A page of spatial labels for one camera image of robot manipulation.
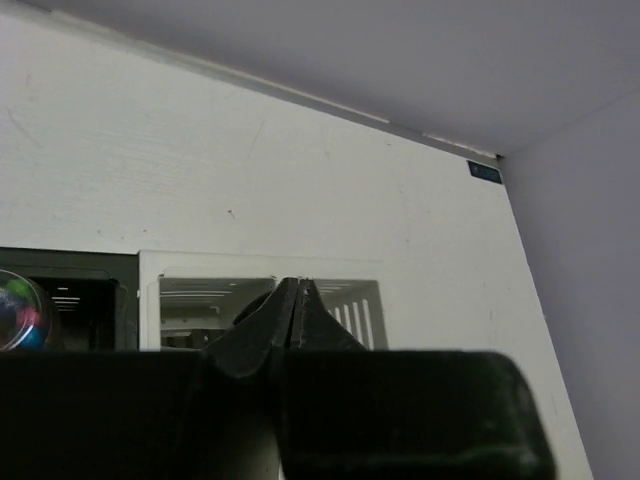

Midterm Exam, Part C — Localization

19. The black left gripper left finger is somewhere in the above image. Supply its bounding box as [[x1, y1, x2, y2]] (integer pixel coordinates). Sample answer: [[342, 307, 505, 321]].
[[1, 278, 298, 479]]

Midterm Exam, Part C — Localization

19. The blue label sticker right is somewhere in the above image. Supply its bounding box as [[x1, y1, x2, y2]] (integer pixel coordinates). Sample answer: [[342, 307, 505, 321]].
[[467, 160, 503, 185]]

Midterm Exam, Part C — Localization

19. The black desk organizer box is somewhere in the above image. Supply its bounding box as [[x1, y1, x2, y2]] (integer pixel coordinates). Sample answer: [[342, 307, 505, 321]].
[[1, 247, 139, 351]]

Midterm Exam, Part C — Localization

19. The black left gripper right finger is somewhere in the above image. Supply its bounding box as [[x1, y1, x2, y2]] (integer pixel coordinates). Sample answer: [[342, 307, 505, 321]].
[[277, 279, 557, 479]]

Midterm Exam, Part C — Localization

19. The white desk organizer box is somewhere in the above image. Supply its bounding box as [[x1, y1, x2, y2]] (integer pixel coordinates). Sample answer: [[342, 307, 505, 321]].
[[139, 250, 388, 350]]

